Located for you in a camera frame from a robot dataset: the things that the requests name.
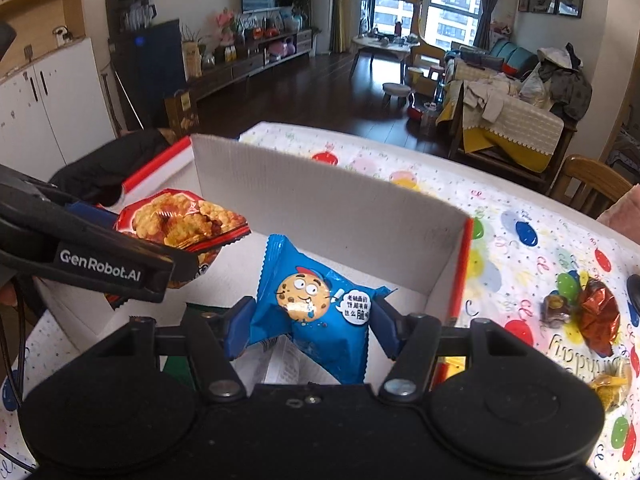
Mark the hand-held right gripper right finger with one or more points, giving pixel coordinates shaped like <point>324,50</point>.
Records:
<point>386,332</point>

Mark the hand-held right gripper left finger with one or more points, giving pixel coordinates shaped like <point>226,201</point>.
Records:
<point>240,327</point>

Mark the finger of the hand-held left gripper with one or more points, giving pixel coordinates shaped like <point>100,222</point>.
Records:
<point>165,255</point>
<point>92,214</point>

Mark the red snack bag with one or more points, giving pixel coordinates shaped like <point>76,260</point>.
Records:
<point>175,215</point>

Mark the blue cookie packet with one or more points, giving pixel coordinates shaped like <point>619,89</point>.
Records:
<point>310,330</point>

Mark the red cardboard box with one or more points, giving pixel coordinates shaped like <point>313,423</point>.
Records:
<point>325,200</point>

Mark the small brown roll snack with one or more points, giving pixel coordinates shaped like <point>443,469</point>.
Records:
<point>556,308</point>

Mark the brown foil snack packet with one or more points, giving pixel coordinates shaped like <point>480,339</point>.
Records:
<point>600,317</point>

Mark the white snack packet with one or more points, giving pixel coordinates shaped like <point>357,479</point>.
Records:
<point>280,365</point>

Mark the white cabinet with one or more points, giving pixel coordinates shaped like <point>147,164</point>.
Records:
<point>55,110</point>

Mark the brown paper bag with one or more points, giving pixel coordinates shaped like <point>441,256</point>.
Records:
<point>181,112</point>

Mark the dark blue appliance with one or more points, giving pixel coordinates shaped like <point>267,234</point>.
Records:
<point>150,70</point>

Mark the long television cabinet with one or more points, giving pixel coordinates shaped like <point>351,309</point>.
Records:
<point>240,67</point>

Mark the gold wrapped candy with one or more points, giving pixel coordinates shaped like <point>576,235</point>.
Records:
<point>610,390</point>

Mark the small white stool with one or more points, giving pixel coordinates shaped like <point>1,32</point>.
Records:
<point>396,90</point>

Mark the cream and yellow blanket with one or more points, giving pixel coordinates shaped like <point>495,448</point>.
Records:
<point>520,130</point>

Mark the wooden chair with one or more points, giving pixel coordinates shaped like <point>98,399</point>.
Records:
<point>585,175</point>

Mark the pink cloth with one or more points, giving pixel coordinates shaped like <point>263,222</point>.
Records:
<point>625,220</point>

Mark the yellow giraffe chair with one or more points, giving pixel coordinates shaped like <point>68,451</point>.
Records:
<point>425,55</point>

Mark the round coffee table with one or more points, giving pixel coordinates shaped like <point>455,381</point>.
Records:
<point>382,45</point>

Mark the teal sofa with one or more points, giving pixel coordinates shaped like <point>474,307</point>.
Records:
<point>515,57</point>

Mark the yellow curtain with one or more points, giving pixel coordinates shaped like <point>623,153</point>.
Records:
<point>341,5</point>

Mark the pile of clothes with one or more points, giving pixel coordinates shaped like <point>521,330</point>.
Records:
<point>560,80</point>

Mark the large window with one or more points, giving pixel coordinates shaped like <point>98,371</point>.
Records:
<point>450,0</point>

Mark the grey curtain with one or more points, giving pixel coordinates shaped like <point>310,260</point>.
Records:
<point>492,0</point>

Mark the wooden wall shelf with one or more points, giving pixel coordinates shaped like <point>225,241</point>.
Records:
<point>40,15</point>

